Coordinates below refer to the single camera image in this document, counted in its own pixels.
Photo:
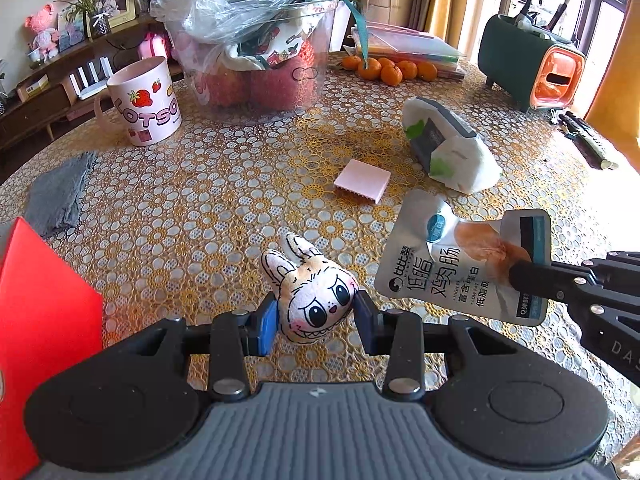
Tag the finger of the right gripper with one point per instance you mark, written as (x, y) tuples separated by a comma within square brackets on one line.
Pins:
[(615, 267), (536, 282)]

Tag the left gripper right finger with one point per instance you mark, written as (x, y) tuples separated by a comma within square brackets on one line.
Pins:
[(405, 339)]

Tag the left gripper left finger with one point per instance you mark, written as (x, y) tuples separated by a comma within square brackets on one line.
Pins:
[(226, 340)]

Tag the chicken sausage pouch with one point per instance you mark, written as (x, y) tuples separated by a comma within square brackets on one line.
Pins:
[(434, 256)]

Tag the white rabbit plush toy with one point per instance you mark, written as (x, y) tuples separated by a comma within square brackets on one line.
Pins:
[(314, 294)]

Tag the pens on table edge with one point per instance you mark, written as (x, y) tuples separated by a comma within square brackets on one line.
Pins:
[(587, 140)]

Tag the lace patterned tablecloth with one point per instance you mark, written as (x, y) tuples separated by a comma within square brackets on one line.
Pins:
[(177, 228)]

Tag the yellow wooden chair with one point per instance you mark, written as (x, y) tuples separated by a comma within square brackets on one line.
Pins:
[(615, 109)]

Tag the pink sticky note pad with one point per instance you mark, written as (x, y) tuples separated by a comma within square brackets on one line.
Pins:
[(363, 179)]

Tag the red cardboard box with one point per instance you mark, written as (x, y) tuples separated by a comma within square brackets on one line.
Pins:
[(51, 319)]

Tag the green orange tissue box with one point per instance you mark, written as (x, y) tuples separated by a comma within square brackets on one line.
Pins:
[(541, 71)]

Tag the grey folded cloth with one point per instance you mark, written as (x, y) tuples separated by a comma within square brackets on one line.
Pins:
[(53, 202)]

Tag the pile of small oranges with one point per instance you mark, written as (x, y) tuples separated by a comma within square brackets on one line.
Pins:
[(392, 73)]

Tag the pink strawberry mug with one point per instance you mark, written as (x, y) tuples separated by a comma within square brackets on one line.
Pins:
[(144, 97)]

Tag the clear tub with apples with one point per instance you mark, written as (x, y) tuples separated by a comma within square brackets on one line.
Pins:
[(280, 66)]

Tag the stack of colourful folders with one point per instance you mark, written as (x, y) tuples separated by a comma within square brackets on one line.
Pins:
[(400, 44)]

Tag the white wifi router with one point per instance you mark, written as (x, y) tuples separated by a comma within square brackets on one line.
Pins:
[(89, 80)]

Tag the wooden tv cabinet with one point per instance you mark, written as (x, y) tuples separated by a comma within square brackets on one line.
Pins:
[(58, 97)]

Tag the pink toy backpack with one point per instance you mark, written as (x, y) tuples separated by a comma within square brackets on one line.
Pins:
[(154, 44)]

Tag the pink plush doll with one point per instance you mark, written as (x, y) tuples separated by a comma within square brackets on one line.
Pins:
[(43, 25)]

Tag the small potted grass plant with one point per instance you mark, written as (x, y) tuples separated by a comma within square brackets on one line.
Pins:
[(99, 25)]

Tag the cream photo frame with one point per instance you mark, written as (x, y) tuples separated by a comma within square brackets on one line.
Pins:
[(120, 12)]

